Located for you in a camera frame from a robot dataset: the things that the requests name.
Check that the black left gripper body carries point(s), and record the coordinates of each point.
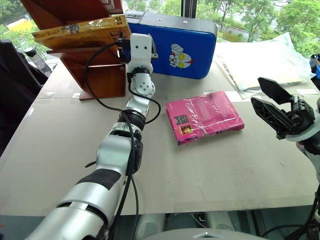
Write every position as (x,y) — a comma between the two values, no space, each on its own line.
(124,53)

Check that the clear water bottle black lid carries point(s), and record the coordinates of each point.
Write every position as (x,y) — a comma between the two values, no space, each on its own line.
(35,57)

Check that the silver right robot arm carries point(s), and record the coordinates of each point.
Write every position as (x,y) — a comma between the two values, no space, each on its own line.
(312,152)

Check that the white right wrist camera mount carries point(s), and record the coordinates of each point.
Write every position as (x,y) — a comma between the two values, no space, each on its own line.
(301,135)

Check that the pink book in plastic wrap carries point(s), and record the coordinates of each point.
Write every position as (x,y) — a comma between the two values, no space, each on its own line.
(202,116)

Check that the blue object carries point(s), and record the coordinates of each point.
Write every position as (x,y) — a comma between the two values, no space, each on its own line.
(316,66)

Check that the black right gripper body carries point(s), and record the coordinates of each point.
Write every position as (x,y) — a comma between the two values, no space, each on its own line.
(298,116)

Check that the blue case with cartoon print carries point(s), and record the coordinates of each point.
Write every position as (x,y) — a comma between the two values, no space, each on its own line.
(185,47)

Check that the clear plastic bag with papers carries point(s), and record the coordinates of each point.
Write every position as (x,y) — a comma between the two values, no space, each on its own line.
(262,62)

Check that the black window post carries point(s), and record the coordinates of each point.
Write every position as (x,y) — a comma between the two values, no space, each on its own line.
(188,8)

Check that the grey rounded shape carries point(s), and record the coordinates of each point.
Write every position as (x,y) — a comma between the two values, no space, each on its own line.
(220,222)
(150,225)

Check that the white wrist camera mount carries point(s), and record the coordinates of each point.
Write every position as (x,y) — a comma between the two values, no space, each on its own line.
(141,48)
(301,135)

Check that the dark jacket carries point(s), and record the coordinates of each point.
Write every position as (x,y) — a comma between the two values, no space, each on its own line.
(15,92)

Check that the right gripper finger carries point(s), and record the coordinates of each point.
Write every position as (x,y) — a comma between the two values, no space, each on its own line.
(268,112)
(273,90)

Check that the silver robot torso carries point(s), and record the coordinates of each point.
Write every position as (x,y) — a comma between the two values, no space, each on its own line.
(205,236)

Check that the yellow book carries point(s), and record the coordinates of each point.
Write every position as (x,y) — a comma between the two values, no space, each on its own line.
(82,33)

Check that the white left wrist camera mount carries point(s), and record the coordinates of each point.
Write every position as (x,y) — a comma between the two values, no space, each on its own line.
(141,48)

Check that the wooden bookshelf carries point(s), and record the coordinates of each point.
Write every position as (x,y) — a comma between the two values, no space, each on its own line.
(100,75)

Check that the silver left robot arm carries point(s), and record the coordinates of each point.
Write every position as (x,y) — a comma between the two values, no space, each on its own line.
(110,150)

